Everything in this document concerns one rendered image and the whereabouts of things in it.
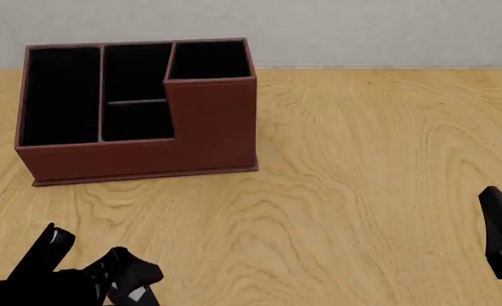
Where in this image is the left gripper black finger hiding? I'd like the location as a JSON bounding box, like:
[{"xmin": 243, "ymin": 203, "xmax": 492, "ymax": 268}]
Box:
[
  {"xmin": 82, "ymin": 245, "xmax": 166, "ymax": 290},
  {"xmin": 5, "ymin": 222, "xmax": 77, "ymax": 282}
]

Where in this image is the red-brown desk caddy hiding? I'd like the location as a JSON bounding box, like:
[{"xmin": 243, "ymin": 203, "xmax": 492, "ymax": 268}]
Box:
[{"xmin": 14, "ymin": 37, "xmax": 261, "ymax": 189}]

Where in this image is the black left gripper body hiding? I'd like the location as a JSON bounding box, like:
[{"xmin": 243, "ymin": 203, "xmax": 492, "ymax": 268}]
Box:
[{"xmin": 0, "ymin": 268, "xmax": 112, "ymax": 306}]

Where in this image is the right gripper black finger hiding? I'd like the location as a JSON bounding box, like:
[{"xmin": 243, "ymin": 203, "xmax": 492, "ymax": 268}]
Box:
[{"xmin": 477, "ymin": 185, "xmax": 502, "ymax": 256}]

